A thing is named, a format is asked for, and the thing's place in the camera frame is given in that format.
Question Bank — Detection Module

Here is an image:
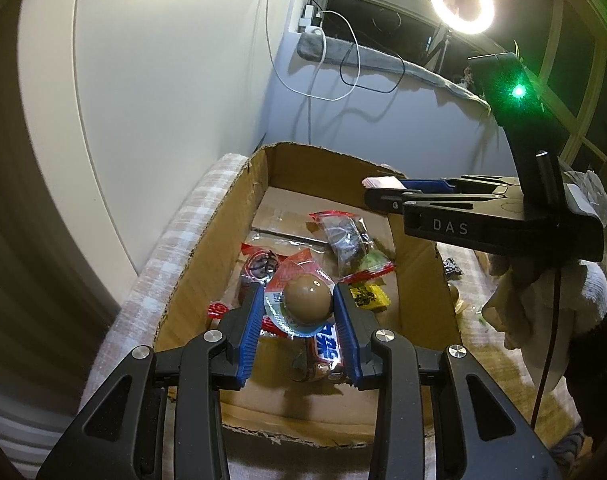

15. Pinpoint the clear bag dark snack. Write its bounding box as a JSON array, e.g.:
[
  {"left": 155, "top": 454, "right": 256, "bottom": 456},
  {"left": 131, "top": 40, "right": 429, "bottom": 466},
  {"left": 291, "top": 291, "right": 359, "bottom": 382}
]
[{"left": 310, "top": 210, "right": 374, "bottom": 276}]

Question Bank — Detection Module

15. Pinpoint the green candy packet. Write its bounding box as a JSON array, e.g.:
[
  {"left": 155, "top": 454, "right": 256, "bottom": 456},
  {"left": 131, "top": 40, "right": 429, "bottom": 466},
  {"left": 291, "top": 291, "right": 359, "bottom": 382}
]
[{"left": 340, "top": 249, "right": 395, "bottom": 284}]

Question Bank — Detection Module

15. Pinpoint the yellow snack packet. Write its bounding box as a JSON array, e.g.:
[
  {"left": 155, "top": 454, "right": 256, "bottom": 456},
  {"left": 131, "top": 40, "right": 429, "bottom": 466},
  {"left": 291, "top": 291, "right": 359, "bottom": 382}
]
[{"left": 349, "top": 283, "right": 391, "bottom": 311}]

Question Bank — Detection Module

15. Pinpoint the chocolate ball wrapper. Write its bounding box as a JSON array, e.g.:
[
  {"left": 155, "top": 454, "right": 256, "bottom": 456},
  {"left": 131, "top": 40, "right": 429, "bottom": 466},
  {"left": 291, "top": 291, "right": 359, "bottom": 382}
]
[
  {"left": 264, "top": 249, "right": 335, "bottom": 338},
  {"left": 443, "top": 257, "right": 466, "bottom": 315}
]

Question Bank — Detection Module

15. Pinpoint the blue label chocolate bar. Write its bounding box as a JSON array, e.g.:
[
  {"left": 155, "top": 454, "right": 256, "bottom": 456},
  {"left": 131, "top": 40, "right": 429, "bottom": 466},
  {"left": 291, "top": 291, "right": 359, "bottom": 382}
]
[{"left": 291, "top": 322, "right": 347, "bottom": 384}]

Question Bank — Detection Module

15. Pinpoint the red end dark snack bag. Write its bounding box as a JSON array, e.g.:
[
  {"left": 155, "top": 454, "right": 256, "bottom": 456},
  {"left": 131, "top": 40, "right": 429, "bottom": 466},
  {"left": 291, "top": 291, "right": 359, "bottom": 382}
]
[{"left": 207, "top": 243, "right": 286, "bottom": 326}]

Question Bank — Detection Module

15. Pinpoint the pink candy packet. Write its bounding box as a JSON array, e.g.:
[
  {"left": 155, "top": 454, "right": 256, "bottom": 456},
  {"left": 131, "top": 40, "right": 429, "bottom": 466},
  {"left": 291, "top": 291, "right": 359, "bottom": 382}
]
[{"left": 362, "top": 176, "right": 407, "bottom": 191}]

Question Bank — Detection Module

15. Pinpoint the gloved right hand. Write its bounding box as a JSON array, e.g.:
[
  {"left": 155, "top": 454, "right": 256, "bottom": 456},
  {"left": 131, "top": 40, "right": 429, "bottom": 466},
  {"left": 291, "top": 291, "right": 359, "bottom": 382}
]
[{"left": 482, "top": 255, "right": 607, "bottom": 392}]

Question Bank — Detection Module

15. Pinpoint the cardboard box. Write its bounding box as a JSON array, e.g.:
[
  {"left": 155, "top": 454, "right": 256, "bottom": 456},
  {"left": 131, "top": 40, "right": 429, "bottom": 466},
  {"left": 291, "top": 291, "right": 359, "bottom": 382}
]
[{"left": 154, "top": 143, "right": 460, "bottom": 446}]

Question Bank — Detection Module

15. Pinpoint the grey padded ledge cover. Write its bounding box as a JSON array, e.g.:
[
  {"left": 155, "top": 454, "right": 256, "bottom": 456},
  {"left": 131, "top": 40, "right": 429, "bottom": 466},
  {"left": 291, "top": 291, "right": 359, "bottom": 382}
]
[{"left": 297, "top": 34, "right": 491, "bottom": 113}]

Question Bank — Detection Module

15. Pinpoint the white power adapter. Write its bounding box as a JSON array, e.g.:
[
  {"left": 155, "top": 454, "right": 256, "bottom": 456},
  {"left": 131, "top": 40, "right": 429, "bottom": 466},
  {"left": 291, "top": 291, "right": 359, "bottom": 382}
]
[{"left": 298, "top": 4, "right": 323, "bottom": 36}]

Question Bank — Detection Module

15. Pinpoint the ring light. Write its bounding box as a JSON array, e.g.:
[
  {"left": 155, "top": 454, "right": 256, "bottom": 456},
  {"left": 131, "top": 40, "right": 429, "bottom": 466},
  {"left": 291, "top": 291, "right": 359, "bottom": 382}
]
[{"left": 430, "top": 0, "right": 495, "bottom": 36}]

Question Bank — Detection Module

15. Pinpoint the white charging cable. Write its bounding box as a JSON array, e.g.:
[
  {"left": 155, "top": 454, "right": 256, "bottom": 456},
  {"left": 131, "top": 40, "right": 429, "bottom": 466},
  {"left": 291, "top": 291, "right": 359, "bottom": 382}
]
[{"left": 263, "top": 0, "right": 361, "bottom": 146}]

